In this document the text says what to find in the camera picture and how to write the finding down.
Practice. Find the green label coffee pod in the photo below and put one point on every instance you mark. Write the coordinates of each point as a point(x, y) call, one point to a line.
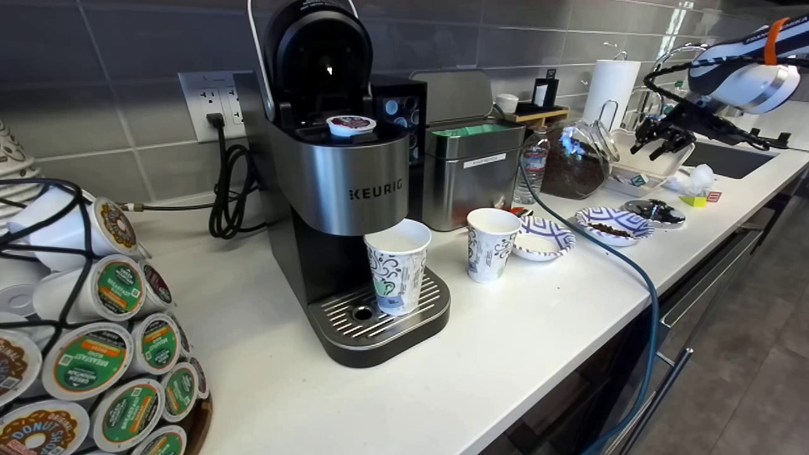
point(89, 360)
point(179, 393)
point(162, 442)
point(128, 414)
point(117, 289)
point(157, 344)

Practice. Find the cream paper takeaway box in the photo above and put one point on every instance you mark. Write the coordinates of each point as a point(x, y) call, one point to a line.
point(632, 177)

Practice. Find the blue floral paper cup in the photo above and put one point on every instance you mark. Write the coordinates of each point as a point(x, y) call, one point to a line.
point(395, 268)
point(492, 244)

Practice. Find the brown label coffee pod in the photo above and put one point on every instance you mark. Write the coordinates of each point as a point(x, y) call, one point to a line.
point(38, 431)
point(14, 368)
point(157, 284)
point(114, 224)

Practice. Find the white coffee pod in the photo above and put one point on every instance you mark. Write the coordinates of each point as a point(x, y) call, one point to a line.
point(349, 124)

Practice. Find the blue patterned plate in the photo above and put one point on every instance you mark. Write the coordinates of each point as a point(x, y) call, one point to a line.
point(610, 225)

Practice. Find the small wooden tray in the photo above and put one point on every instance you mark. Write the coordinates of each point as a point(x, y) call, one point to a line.
point(539, 114)

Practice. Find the red picture wooden cube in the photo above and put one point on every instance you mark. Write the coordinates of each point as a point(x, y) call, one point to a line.
point(713, 195)

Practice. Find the small clear glass jar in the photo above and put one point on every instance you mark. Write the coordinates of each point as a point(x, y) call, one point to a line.
point(535, 167)

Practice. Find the black bottle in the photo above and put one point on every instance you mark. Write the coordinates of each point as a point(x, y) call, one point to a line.
point(544, 90)

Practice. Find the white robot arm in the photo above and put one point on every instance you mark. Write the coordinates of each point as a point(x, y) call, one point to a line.
point(750, 83)

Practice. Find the brushed steel box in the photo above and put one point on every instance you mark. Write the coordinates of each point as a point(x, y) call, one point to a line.
point(457, 97)

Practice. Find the dark kitchen sink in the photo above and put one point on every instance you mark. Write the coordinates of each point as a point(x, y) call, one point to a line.
point(735, 165)

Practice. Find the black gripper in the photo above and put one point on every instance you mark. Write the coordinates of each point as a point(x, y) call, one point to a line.
point(698, 120)

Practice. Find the white paper towel roll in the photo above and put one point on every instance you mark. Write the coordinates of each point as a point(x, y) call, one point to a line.
point(610, 90)

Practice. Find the black box with blue display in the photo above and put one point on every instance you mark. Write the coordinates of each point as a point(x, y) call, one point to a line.
point(395, 92)

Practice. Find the crumpled white paper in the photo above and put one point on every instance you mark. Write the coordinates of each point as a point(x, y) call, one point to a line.
point(696, 177)

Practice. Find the small white cup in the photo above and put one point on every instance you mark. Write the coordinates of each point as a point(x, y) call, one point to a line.
point(506, 101)

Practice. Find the silver black Keurig coffee machine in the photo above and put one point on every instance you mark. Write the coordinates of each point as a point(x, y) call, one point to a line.
point(338, 184)

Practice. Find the white wall power outlet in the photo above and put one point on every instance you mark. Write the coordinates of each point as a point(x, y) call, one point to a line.
point(210, 97)

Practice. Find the silver metal tea tin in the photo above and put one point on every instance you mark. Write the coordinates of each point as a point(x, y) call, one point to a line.
point(472, 181)

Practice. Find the blue patterned bowl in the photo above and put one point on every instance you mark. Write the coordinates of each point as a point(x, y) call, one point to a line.
point(544, 241)

